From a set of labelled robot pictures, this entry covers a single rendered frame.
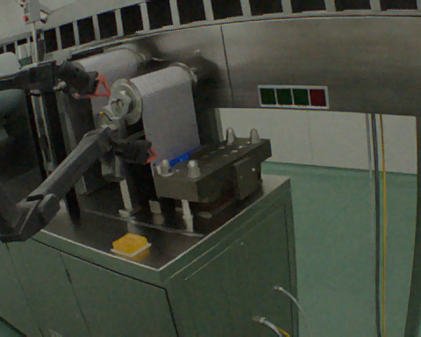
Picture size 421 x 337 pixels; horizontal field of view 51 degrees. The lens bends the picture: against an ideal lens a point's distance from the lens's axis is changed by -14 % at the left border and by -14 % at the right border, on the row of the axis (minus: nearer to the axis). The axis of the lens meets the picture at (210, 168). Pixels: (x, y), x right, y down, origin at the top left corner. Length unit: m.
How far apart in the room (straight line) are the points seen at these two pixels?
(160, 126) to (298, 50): 0.49
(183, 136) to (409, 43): 0.81
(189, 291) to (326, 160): 3.09
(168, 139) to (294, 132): 2.85
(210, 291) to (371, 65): 0.80
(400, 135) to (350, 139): 0.49
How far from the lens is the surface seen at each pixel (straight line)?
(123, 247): 1.34
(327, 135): 4.21
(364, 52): 1.42
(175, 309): 1.33
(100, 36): 2.10
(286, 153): 4.46
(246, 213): 1.49
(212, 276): 1.41
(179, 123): 1.61
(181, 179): 1.42
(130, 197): 1.59
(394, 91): 1.42
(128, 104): 1.49
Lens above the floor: 1.48
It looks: 18 degrees down
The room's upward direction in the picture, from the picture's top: 9 degrees counter-clockwise
